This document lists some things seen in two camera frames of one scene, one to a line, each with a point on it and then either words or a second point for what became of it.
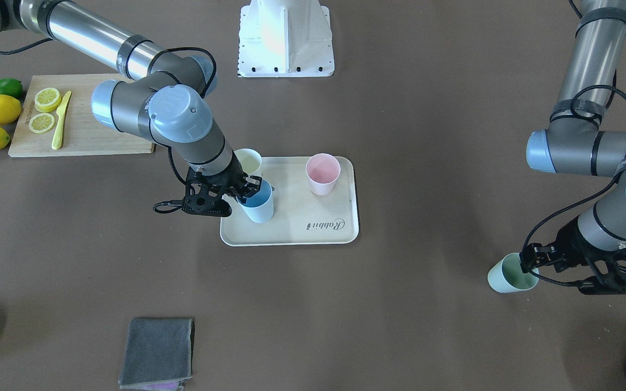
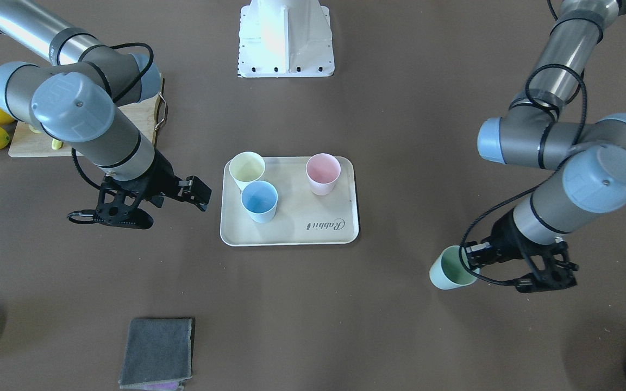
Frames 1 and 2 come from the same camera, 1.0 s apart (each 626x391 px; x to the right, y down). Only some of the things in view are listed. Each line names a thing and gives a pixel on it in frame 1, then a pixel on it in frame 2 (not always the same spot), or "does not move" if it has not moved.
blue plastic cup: x=259 y=208 does not move
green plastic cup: x=506 y=275 → x=447 y=271
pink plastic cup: x=323 y=170 does not move
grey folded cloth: x=158 y=352 does not move
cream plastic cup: x=250 y=159 does not move
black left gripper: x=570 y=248 → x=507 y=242
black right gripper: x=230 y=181 → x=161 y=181
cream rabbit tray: x=300 y=216 does not move
